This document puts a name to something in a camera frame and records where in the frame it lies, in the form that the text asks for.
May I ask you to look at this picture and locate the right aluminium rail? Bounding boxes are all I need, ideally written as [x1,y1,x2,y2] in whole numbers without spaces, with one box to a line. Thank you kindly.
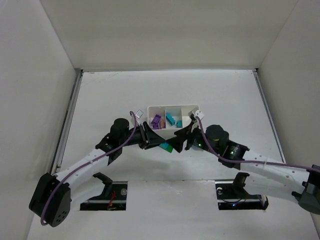
[252,68,286,163]

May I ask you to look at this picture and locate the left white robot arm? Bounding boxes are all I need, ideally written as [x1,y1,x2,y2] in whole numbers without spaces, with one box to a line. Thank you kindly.
[28,118,165,228]

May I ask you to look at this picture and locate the aluminium rail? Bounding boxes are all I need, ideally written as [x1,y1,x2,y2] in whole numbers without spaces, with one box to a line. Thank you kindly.
[252,68,286,163]
[48,68,84,174]

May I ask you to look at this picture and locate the white three-compartment tray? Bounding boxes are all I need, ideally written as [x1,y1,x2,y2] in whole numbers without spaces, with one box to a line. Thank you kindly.
[147,105,199,139]

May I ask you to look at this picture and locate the purple lego plate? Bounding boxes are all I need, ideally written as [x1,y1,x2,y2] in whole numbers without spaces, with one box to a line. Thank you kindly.
[151,114,162,126]

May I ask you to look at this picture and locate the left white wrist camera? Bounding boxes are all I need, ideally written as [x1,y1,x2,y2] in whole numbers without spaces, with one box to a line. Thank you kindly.
[134,109,144,120]

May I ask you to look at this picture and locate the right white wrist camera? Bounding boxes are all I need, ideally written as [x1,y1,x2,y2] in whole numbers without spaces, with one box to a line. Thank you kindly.
[188,106,204,123]

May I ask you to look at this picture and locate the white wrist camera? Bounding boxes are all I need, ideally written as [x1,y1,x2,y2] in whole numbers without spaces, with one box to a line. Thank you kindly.
[134,109,144,120]
[188,106,204,123]

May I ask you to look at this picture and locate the purple curved lego brick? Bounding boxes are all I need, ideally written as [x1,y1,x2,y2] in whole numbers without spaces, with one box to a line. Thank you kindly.
[151,123,161,130]

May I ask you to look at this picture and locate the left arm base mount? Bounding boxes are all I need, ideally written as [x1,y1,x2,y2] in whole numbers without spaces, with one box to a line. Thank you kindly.
[79,172,128,211]

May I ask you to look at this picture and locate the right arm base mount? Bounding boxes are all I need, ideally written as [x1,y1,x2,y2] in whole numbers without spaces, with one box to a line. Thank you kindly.
[215,172,269,211]

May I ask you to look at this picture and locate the small teal lego brick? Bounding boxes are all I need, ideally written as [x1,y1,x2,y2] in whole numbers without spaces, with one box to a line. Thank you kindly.
[176,120,183,128]

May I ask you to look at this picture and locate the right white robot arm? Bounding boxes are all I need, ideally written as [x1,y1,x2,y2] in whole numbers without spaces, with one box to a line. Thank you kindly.
[166,125,320,215]

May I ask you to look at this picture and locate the left aluminium rail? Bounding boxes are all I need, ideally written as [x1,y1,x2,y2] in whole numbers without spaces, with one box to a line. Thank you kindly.
[48,68,84,174]

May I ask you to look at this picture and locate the green lego plate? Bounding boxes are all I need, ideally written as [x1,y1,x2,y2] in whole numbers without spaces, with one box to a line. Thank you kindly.
[165,145,173,153]

